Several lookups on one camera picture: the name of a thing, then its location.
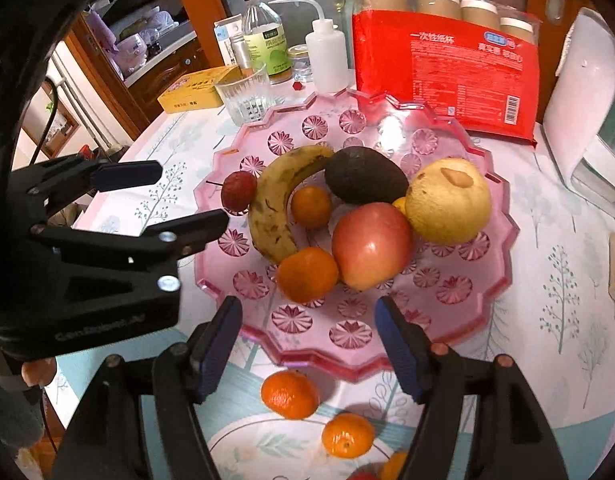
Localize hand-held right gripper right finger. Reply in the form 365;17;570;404
374;295;563;480

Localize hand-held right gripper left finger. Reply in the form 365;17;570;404
52;295;244;480

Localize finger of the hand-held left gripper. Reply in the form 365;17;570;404
32;209;231;266
12;154;164;221

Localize spotted yellow banana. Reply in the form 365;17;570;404
248;144;335;265

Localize pink glass fruit bowl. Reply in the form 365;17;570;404
193;89;521;385

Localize white leaf-pattern plate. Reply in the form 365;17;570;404
207;417;413;480

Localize large orange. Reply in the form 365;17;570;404
276;246;340;304

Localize yellow pear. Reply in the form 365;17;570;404
405;158;492;246

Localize person's left forearm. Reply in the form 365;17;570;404
0;375;45;448

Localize person's left hand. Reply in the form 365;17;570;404
21;357;57;387

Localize white refrigerator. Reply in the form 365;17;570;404
17;42;133;161

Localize wooden glass-door cabinet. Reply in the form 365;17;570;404
62;0;228;141

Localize yellow cardboard box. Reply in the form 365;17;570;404
157;65;243;115

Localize large red apple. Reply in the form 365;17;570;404
331;202;415;292

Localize clear glass tumbler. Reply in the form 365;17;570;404
215;62;273;127

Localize tree-print tablecloth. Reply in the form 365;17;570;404
47;80;615;480

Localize silver tin can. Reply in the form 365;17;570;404
230;35;253;72

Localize small blue-white box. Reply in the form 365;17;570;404
213;14;245;68

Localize dark avocado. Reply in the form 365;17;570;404
324;146;409;206

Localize small glass jar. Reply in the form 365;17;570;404
287;44;314;83

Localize clear bottle with green label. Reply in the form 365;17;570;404
241;0;294;85

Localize teal striped placemat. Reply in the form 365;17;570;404
57;350;615;480

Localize white squeeze bottle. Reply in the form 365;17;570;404
267;0;349;95

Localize red pack of paper cups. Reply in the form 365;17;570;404
327;0;543;147

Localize white countertop appliance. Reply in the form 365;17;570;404
542;7;615;221

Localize wooden drawer cabinet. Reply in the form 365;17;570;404
525;0;588;121

